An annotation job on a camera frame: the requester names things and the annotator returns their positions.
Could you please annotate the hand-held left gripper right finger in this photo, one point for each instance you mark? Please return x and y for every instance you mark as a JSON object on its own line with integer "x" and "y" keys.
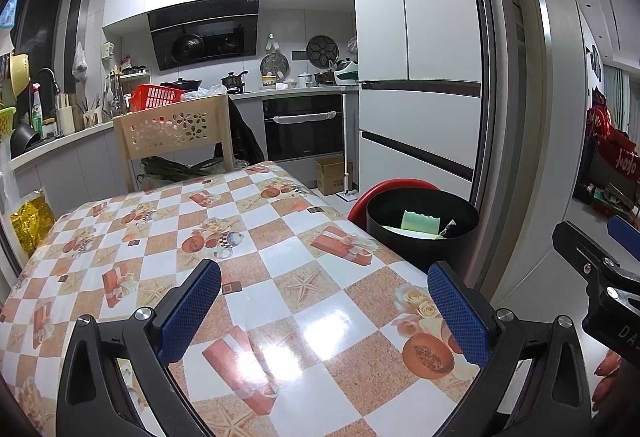
{"x": 457, "y": 317}

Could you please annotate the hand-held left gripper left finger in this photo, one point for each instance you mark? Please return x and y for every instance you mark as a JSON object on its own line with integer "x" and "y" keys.
{"x": 192, "y": 312}

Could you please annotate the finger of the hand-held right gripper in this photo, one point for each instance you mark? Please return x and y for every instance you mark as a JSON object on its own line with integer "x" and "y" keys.
{"x": 625, "y": 237}
{"x": 580, "y": 249}

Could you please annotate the black trash bin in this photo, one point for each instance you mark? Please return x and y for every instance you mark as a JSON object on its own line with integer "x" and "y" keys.
{"x": 450, "y": 257}

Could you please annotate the green sponge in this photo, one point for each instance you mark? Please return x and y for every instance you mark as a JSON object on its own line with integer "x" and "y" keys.
{"x": 420, "y": 222}

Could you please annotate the person's right hand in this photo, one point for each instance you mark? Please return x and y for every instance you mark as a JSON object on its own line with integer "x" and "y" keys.
{"x": 610, "y": 374}

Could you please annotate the red foil balloon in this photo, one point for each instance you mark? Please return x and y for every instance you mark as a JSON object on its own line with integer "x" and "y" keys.
{"x": 615, "y": 152}

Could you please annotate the checkered plastic tablecloth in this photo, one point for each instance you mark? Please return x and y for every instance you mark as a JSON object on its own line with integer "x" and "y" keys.
{"x": 300, "y": 317}

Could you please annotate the green leafy vegetables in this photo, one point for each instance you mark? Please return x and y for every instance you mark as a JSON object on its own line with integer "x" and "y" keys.
{"x": 170, "y": 172}

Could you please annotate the red stool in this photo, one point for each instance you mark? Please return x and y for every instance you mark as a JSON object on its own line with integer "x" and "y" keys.
{"x": 365, "y": 202}

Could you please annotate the gold foil bag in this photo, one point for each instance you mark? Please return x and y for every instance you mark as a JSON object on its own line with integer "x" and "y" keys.
{"x": 32, "y": 222}

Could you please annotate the beige plastic chair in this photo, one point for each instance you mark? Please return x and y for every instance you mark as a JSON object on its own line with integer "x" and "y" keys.
{"x": 175, "y": 127}

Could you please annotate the cardboard box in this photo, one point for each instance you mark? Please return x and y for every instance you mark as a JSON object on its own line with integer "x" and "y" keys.
{"x": 332, "y": 177}

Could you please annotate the grey kitchen counter cabinets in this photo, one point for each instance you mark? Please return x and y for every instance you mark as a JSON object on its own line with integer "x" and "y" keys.
{"x": 75, "y": 157}

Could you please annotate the white mop pole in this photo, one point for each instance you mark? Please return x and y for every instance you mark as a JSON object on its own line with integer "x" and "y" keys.
{"x": 346, "y": 142}

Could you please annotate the black built-in oven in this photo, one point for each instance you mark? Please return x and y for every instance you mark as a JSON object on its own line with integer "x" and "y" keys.
{"x": 302, "y": 132}

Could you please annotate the red plastic basket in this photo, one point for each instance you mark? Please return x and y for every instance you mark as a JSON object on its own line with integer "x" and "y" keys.
{"x": 155, "y": 97}

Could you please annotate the utensil holder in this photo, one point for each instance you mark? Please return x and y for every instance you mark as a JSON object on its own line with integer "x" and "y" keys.
{"x": 91, "y": 117}

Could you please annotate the crumpled clear plastic bag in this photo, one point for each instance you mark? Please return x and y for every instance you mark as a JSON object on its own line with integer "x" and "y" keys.
{"x": 212, "y": 92}

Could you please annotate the black wok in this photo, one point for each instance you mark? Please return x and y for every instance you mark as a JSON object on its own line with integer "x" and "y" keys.
{"x": 181, "y": 84}

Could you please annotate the spice rack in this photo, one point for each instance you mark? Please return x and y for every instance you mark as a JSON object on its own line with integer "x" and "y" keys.
{"x": 127, "y": 89}

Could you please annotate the beige knife block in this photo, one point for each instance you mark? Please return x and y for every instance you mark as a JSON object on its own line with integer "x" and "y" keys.
{"x": 65, "y": 117}

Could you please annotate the black cooking pot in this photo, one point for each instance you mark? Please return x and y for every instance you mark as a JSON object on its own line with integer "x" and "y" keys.
{"x": 234, "y": 82}

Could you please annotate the black frying pan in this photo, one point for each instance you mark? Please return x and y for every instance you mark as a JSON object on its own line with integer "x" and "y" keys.
{"x": 25, "y": 141}

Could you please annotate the yellow bowl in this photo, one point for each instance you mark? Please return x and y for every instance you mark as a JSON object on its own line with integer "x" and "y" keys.
{"x": 269, "y": 82}

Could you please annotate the green spray bottle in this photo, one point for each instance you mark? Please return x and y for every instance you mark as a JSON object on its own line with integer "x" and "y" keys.
{"x": 37, "y": 114}

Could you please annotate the white enamel mug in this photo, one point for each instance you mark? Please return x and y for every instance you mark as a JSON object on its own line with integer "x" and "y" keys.
{"x": 305, "y": 80}

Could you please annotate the round metal plate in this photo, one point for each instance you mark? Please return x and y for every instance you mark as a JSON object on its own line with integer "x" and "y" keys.
{"x": 274, "y": 65}

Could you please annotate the green plastic colander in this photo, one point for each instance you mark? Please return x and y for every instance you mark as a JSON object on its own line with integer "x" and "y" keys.
{"x": 6, "y": 127}

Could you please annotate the white and green rice cooker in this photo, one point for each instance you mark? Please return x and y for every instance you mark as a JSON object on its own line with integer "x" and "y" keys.
{"x": 346, "y": 74}

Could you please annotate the white plastic bag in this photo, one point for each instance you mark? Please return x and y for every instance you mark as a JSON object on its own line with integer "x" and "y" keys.
{"x": 80, "y": 64}

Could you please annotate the black faucet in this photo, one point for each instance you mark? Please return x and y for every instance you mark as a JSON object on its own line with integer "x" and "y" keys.
{"x": 50, "y": 77}

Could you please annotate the black range hood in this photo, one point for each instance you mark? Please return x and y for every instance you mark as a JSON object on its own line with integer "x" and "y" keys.
{"x": 205, "y": 34}

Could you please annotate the white refrigerator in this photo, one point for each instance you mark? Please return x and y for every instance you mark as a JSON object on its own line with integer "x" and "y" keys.
{"x": 415, "y": 17}

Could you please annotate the round black baking pan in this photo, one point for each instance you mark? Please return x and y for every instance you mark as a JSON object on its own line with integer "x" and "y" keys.
{"x": 322, "y": 50}

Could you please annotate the yellow plastic colander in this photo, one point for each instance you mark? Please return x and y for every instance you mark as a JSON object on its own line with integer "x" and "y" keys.
{"x": 19, "y": 74}

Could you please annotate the blue plastic bags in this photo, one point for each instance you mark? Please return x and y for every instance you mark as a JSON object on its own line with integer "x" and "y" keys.
{"x": 10, "y": 9}

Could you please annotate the black wall decoration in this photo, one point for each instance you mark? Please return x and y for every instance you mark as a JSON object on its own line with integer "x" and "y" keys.
{"x": 594, "y": 62}

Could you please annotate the white wall box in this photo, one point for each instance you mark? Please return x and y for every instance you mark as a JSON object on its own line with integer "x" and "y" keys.
{"x": 107, "y": 51}

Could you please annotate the white wall hook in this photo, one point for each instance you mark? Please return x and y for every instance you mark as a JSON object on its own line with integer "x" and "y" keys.
{"x": 271, "y": 43}

